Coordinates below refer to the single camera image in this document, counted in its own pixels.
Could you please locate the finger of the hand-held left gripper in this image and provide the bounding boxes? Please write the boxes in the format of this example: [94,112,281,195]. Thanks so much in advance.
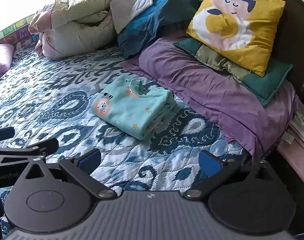
[0,127,15,144]
[0,137,59,168]

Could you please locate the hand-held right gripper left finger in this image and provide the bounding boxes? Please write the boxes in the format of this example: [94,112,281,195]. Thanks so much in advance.
[24,148,117,201]

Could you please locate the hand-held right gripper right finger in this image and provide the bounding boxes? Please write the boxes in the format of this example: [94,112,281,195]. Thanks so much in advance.
[184,149,282,201]

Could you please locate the teal animal print shirt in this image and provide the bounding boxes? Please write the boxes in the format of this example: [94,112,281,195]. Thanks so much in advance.
[90,75,177,140]

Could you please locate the blue white patterned quilt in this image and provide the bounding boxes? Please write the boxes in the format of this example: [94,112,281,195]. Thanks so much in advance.
[0,44,245,233]

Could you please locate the pink bolster pillow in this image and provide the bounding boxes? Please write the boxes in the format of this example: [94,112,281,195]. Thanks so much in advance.
[0,44,15,83]

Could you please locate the purple bed sheet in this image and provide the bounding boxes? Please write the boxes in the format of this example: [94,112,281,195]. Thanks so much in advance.
[120,34,302,160]

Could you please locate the pink nightstand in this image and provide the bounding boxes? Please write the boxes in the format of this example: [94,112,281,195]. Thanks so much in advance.
[277,140,304,172]

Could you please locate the stack of papers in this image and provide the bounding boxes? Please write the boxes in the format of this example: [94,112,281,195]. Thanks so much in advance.
[288,105,304,153]

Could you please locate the green patchwork pillow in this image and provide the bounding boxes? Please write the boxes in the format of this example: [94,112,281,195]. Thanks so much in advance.
[173,39,294,107]

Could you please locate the colourful alphabet play mat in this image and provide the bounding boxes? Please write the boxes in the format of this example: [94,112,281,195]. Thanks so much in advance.
[0,14,41,48]

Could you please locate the cream pink comforter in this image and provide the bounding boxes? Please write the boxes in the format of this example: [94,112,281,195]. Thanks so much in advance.
[29,0,117,60]

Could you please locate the dark teal blanket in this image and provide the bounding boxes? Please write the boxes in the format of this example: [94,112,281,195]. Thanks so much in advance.
[117,0,200,59]

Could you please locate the white quilted blanket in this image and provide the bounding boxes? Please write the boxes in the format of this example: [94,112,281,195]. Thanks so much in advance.
[109,0,154,34]

